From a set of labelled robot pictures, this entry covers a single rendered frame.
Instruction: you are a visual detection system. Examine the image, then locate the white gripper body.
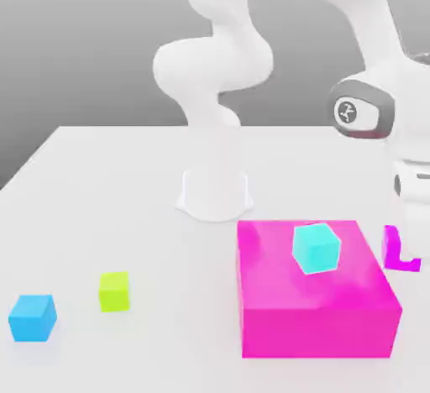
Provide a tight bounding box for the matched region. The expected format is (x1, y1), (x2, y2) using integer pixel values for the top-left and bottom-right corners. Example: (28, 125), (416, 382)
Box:
(392, 160), (430, 207)

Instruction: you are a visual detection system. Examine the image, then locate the small magenta cube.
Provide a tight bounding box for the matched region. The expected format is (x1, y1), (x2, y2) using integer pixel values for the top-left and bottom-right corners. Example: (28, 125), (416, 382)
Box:
(381, 224), (422, 272)

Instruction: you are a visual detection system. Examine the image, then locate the small cyan cube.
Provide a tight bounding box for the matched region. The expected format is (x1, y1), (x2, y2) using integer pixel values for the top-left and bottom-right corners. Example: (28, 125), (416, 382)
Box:
(291, 223), (343, 275)

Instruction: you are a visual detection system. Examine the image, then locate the small yellow-green cube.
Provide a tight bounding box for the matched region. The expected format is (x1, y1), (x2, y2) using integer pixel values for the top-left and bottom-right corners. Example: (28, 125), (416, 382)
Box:
(98, 270), (131, 313)

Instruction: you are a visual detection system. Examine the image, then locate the small blue cube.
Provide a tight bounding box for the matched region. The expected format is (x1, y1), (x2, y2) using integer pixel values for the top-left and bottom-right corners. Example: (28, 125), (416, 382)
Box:
(8, 294), (58, 343)

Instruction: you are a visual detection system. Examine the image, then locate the large magenta box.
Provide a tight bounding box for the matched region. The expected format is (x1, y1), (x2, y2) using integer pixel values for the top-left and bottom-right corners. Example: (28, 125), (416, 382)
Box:
(236, 219), (403, 359)

